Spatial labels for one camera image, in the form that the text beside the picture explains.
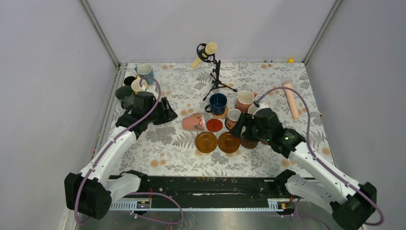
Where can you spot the brown wooden knob lid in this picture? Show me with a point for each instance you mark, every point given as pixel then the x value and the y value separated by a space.
pixel 227 143

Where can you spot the dark brown coaster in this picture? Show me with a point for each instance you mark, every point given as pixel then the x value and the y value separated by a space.
pixel 247 143

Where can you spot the black mug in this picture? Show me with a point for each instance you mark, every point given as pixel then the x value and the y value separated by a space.
pixel 129 80

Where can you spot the dark blue mug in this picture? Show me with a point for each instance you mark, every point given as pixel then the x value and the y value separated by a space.
pixel 217 104

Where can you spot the red round coaster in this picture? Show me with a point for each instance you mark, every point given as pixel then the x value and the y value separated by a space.
pixel 214 125

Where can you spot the yellow mug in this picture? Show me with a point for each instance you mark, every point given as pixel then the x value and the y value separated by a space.
pixel 139 85

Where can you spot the woven rattan coaster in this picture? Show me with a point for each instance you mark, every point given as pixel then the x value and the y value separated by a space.
pixel 221 116

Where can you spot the salmon mug with handle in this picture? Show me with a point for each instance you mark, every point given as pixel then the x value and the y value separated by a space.
pixel 194 122

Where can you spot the cream microphone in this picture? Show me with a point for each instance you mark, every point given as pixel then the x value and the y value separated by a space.
pixel 205 53

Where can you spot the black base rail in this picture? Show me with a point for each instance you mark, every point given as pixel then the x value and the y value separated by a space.
pixel 211 193

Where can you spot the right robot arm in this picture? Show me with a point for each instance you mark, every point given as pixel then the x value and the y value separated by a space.
pixel 348 201

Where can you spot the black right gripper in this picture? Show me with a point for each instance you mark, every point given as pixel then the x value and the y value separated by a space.
pixel 246 120

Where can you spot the orange black face coaster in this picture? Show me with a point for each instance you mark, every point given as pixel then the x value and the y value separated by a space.
pixel 226 124

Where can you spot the pink cylindrical roller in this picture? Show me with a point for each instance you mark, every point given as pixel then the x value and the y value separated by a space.
pixel 290 99

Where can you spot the small pink mug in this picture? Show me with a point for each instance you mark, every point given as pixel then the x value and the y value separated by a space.
pixel 232 117

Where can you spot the black microphone tripod stand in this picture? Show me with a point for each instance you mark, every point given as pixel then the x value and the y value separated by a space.
pixel 217 84

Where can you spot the floral table mat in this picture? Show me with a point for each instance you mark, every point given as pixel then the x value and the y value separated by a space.
pixel 170 150

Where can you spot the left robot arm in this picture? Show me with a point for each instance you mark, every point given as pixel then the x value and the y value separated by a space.
pixel 91 191

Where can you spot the blue patterned mug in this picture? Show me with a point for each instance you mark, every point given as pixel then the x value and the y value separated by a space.
pixel 145 70

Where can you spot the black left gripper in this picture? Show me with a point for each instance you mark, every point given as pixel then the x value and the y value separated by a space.
pixel 167 114

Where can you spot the brown wooden coaster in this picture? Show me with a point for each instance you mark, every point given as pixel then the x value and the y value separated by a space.
pixel 206 142

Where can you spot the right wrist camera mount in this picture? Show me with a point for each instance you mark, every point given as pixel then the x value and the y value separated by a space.
pixel 261 105

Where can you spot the light green mug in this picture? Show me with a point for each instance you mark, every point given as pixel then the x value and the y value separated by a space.
pixel 252 109

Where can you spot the dark green mug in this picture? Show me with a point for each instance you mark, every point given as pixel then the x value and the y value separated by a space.
pixel 125 96

